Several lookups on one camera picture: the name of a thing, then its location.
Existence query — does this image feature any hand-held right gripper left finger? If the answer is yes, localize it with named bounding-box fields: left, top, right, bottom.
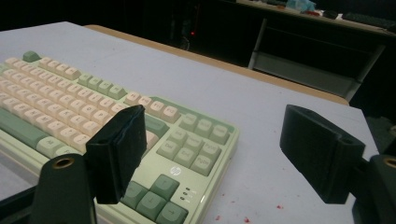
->
left=85, top=105, right=148, bottom=204

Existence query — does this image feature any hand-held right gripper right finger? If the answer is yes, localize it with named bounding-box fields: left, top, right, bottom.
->
left=279, top=105, right=366, bottom=204

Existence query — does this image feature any green and cream keyboard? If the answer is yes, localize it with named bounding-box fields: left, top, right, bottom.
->
left=0, top=50, right=240, bottom=224

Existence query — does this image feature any wooden table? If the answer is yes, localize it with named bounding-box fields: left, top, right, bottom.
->
left=84, top=23, right=349, bottom=106

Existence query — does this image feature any white-framed desk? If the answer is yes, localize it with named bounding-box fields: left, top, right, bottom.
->
left=235, top=0, right=396, bottom=101

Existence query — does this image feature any small black object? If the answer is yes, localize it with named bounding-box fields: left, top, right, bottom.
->
left=321, top=9, right=340, bottom=20

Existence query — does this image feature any small red object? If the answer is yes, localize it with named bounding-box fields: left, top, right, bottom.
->
left=300, top=9, right=321, bottom=18

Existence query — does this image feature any dark keyboard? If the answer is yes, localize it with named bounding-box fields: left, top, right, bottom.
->
left=341, top=12, right=396, bottom=31

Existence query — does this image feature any teal plastic bag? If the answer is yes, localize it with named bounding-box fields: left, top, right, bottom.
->
left=286, top=0, right=317, bottom=13

